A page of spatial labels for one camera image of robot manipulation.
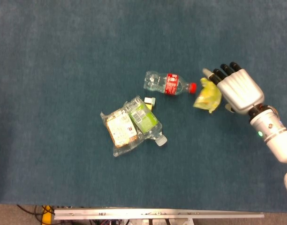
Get clear bottle green label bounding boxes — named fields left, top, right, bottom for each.
left=123, top=95, right=168, bottom=147

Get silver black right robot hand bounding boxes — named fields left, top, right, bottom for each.
left=203, top=61, right=265, bottom=115

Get clear bottle red label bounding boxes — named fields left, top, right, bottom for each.
left=143, top=71, right=197, bottom=96

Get sandwich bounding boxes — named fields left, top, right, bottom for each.
left=100, top=108, right=146, bottom=158

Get white base frame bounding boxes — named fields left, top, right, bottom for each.
left=124, top=218, right=193, bottom=225

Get yellow power strip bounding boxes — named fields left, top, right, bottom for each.
left=41, top=205, right=55, bottom=225

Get teal table cloth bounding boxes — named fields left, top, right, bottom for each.
left=0, top=0, right=287, bottom=213

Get yellow snack bag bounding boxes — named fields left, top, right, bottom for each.
left=192, top=77, right=223, bottom=114

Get black floor cables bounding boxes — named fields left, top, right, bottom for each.
left=16, top=204, right=45, bottom=222

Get aluminium rail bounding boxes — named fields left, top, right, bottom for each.
left=53, top=208, right=265, bottom=221

